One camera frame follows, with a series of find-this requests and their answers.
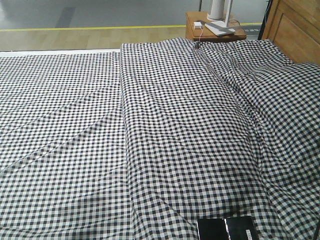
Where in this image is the black smartphone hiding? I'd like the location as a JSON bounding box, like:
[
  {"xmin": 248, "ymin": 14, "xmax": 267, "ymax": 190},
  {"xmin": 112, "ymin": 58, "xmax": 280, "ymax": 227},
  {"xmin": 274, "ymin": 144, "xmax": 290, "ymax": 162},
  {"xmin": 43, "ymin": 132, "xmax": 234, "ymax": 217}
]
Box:
[{"xmin": 196, "ymin": 216, "xmax": 259, "ymax": 240}]

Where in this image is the checkered bed sheet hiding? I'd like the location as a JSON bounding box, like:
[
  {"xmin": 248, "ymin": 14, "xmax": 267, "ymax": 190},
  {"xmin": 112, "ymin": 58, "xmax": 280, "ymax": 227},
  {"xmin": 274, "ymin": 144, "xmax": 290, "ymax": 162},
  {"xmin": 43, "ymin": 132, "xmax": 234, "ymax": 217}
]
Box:
[{"xmin": 0, "ymin": 52, "xmax": 133, "ymax": 240}]

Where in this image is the white desk lamp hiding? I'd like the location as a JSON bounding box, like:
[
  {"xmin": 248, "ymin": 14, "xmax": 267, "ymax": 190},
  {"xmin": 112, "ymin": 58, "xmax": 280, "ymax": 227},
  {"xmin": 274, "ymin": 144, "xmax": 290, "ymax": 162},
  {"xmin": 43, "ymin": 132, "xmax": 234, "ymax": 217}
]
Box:
[{"xmin": 205, "ymin": 0, "xmax": 236, "ymax": 36}]

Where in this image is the checkered folded quilt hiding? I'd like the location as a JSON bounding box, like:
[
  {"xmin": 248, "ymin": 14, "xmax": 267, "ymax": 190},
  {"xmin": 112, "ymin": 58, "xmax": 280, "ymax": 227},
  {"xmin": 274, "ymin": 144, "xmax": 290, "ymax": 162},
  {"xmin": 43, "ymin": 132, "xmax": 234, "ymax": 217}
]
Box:
[{"xmin": 120, "ymin": 38, "xmax": 320, "ymax": 240}]

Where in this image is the small white charger box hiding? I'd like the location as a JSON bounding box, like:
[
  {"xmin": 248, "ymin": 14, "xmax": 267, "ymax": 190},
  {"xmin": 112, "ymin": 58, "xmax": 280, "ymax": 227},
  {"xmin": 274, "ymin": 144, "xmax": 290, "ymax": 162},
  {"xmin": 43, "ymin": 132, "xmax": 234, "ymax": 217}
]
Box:
[{"xmin": 193, "ymin": 21, "xmax": 203, "ymax": 30}]

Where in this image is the wooden nightstand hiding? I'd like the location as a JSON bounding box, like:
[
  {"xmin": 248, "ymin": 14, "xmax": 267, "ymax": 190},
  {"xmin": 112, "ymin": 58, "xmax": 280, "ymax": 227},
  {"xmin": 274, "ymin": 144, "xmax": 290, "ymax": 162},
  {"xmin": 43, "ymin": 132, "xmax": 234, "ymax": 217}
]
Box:
[{"xmin": 185, "ymin": 11, "xmax": 247, "ymax": 43}]

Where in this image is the white cylindrical speaker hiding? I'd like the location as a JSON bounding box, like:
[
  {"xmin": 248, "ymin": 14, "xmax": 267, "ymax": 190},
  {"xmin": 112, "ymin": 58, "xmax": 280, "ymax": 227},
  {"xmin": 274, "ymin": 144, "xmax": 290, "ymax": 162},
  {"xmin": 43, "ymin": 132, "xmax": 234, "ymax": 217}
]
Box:
[{"xmin": 207, "ymin": 0, "xmax": 225, "ymax": 21}]

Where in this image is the wooden headboard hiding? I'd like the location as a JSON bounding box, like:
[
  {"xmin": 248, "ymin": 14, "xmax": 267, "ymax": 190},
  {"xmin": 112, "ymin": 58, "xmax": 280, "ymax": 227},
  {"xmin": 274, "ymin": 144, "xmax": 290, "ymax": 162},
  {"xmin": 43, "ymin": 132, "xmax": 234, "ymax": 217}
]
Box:
[{"xmin": 262, "ymin": 0, "xmax": 320, "ymax": 65}]

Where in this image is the white charging cable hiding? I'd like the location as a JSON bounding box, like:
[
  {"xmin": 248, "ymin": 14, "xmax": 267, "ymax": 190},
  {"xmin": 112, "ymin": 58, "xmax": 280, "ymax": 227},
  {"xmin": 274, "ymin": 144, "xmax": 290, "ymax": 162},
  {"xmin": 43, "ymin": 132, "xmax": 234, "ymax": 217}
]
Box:
[{"xmin": 194, "ymin": 24, "xmax": 205, "ymax": 50}]

